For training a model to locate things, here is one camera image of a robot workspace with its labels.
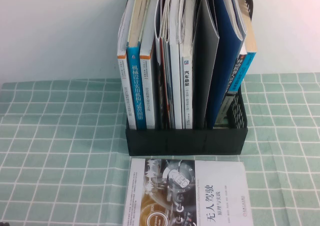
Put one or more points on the white book orange band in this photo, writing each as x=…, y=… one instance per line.
x=147, y=90
x=125, y=85

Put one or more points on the red-edged thin magazine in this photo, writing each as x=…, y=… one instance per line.
x=162, y=85

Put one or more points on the white car suspension book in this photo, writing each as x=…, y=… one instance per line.
x=187, y=85

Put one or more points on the cyan DTC book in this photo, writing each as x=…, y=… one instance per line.
x=248, y=60

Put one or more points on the blue spine mechanism book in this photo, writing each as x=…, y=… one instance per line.
x=136, y=85

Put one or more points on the blue cover magazine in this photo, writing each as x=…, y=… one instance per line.
x=225, y=60

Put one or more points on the dark grey magazine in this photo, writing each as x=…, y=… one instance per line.
x=206, y=73

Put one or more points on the black plastic book holder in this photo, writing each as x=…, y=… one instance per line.
x=185, y=142

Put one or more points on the grey-blue thin magazine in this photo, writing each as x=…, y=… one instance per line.
x=170, y=98

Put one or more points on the white autonomous driving book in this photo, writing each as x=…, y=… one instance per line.
x=212, y=198

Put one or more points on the white thin book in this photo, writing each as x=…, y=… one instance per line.
x=176, y=85

